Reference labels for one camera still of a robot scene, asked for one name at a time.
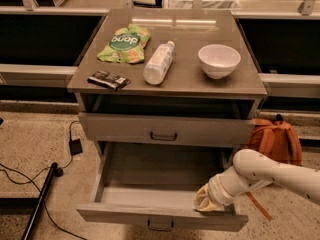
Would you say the orange backpack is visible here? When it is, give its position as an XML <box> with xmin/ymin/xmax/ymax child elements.
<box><xmin>244</xmin><ymin>114</ymin><xmax>304</xmax><ymax>222</ymax></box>

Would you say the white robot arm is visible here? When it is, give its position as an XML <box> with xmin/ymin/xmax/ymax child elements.
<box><xmin>193</xmin><ymin>149</ymin><xmax>320</xmax><ymax>212</ymax></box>

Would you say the black metal floor bar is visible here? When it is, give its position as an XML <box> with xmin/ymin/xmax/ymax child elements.
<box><xmin>21</xmin><ymin>162</ymin><xmax>58</xmax><ymax>240</ymax></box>

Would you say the grey drawer cabinet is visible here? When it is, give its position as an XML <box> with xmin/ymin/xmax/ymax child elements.
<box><xmin>66</xmin><ymin>8</ymin><xmax>269</xmax><ymax>172</ymax></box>

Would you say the green snack bag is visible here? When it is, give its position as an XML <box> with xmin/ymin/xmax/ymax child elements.
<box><xmin>97</xmin><ymin>24</ymin><xmax>151</xmax><ymax>64</ymax></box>

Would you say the black cable on floor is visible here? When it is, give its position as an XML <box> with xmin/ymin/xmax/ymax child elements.
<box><xmin>0</xmin><ymin>120</ymin><xmax>88</xmax><ymax>240</ymax></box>

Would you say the grey drawer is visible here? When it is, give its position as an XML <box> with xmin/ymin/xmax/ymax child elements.
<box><xmin>78</xmin><ymin>143</ymin><xmax>248</xmax><ymax>232</ymax></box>
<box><xmin>79</xmin><ymin>112</ymin><xmax>254</xmax><ymax>147</ymax></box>

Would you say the white bowl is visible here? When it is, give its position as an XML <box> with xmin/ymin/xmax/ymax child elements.
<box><xmin>198</xmin><ymin>44</ymin><xmax>241</xmax><ymax>79</ymax></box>

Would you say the grey top drawer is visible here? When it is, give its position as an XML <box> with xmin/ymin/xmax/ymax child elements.
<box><xmin>79</xmin><ymin>112</ymin><xmax>254</xmax><ymax>147</ymax></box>

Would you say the clear plastic water bottle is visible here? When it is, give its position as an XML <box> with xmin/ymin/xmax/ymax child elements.
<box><xmin>143</xmin><ymin>41</ymin><xmax>175</xmax><ymax>85</ymax></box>

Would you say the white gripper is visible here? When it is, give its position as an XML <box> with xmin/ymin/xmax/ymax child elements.
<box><xmin>193</xmin><ymin>176</ymin><xmax>234</xmax><ymax>212</ymax></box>

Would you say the black snack bar wrapper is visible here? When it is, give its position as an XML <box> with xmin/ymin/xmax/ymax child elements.
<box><xmin>87</xmin><ymin>70</ymin><xmax>131</xmax><ymax>90</ymax></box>

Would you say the black power adapter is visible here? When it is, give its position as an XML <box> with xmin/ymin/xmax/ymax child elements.
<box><xmin>69</xmin><ymin>139</ymin><xmax>82</xmax><ymax>156</ymax></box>

